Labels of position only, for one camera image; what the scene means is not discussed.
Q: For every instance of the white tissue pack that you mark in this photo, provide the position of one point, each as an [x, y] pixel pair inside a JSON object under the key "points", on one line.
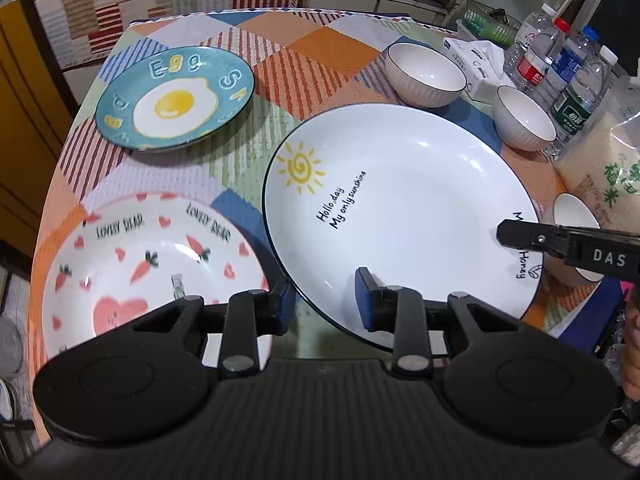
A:
{"points": [[482, 62]]}

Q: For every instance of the blue label water bottle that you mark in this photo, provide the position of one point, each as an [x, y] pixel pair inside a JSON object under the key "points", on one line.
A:
{"points": [[576, 49]]}

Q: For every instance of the red label water bottle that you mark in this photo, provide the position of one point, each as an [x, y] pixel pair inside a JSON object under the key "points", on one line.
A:
{"points": [[529, 58]]}

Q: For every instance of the pink rabbit plate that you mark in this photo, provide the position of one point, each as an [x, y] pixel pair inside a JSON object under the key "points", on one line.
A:
{"points": [[137, 254]]}

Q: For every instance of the green plastic basket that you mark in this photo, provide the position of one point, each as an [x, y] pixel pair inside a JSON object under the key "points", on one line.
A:
{"points": [[492, 24]]}

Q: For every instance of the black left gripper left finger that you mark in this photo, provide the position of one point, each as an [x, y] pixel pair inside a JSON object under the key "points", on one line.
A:
{"points": [[249, 315]]}

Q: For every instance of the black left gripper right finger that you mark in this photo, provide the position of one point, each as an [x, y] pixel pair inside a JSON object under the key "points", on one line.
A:
{"points": [[399, 311]]}

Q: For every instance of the clear rice bag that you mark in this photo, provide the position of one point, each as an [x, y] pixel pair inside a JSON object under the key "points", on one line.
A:
{"points": [[601, 164]]}

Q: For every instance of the white ribbed bowl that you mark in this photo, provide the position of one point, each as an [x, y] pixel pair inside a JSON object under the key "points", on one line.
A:
{"points": [[422, 77], [569, 210], [520, 122]]}

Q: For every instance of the white sun plate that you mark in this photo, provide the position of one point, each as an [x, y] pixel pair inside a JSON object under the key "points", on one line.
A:
{"points": [[410, 196]]}

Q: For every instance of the green label water bottle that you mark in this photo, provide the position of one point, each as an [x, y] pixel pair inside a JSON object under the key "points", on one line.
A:
{"points": [[580, 98]]}

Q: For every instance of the colourful patchwork tablecloth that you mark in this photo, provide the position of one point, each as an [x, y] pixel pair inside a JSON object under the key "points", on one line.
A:
{"points": [[305, 61]]}

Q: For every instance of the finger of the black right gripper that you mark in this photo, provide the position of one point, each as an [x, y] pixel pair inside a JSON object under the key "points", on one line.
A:
{"points": [[536, 237]]}

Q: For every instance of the teal egg plate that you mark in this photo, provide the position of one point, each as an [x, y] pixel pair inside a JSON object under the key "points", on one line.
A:
{"points": [[174, 98]]}

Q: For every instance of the person's right hand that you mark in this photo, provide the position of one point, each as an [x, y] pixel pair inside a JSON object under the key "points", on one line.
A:
{"points": [[630, 360]]}

